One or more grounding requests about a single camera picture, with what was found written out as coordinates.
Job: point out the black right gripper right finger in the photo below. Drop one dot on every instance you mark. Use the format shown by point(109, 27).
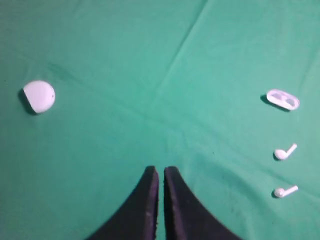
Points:
point(184, 215)

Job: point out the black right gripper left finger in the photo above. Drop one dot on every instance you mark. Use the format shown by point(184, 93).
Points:
point(136, 219)

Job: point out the white earbud near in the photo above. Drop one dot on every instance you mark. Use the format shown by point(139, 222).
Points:
point(281, 192)

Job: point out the white earbud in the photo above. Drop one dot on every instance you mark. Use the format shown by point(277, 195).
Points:
point(281, 192)
point(282, 154)

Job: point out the white earbud far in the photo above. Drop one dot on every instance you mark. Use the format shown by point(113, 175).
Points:
point(282, 154)

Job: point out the green table cloth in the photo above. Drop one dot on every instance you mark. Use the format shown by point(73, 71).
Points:
point(159, 83)

